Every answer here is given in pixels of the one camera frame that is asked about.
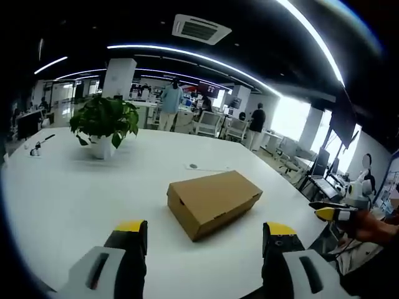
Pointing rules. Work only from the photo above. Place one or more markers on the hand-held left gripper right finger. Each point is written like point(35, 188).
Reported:
point(299, 268)

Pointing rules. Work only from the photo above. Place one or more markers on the table socket cover plate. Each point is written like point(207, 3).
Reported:
point(199, 167)

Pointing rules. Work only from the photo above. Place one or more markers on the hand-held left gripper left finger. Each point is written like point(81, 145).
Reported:
point(106, 268)

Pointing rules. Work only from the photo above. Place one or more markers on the white ceiling air conditioner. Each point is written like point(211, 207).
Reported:
point(201, 29)

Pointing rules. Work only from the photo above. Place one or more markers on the green potted plant white pot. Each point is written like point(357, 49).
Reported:
point(104, 120)

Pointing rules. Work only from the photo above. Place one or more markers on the black wall screen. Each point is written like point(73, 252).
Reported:
point(344, 127)

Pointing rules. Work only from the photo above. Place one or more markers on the black pen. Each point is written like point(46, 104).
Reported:
point(47, 139)

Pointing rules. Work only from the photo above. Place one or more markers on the brown cardboard shoe box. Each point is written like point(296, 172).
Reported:
point(212, 202)

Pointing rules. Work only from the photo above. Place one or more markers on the person's light trousers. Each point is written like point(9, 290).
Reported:
point(352, 255)

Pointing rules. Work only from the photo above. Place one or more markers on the person's right hand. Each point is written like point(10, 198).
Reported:
point(372, 225)

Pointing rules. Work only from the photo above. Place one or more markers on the open laptop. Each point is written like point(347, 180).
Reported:
point(321, 168)

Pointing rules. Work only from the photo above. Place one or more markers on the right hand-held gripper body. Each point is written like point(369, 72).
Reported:
point(358, 190)

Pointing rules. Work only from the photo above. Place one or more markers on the white office chair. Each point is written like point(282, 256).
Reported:
point(237, 129)
point(208, 123)

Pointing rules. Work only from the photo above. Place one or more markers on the long ceiling light strip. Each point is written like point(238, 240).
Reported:
point(199, 60)
point(315, 37)

